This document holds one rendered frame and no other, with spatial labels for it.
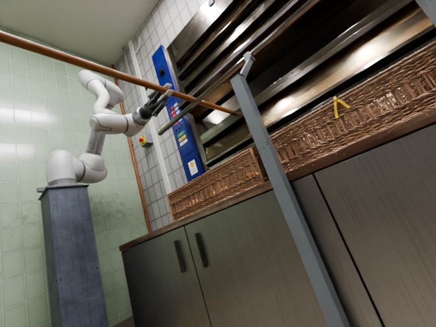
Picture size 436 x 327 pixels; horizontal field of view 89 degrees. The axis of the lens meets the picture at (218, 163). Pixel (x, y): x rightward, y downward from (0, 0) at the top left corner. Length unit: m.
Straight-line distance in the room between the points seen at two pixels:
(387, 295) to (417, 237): 0.16
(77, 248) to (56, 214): 0.22
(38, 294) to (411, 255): 1.85
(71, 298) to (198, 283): 0.71
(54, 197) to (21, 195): 0.46
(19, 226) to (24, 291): 0.39
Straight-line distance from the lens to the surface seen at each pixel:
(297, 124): 0.79
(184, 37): 2.12
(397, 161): 0.68
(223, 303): 1.00
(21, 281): 1.90
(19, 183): 2.03
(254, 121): 0.74
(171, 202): 1.17
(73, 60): 1.00
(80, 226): 1.55
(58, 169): 1.66
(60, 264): 1.50
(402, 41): 1.33
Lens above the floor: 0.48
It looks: 16 degrees up
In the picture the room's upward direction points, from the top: 19 degrees counter-clockwise
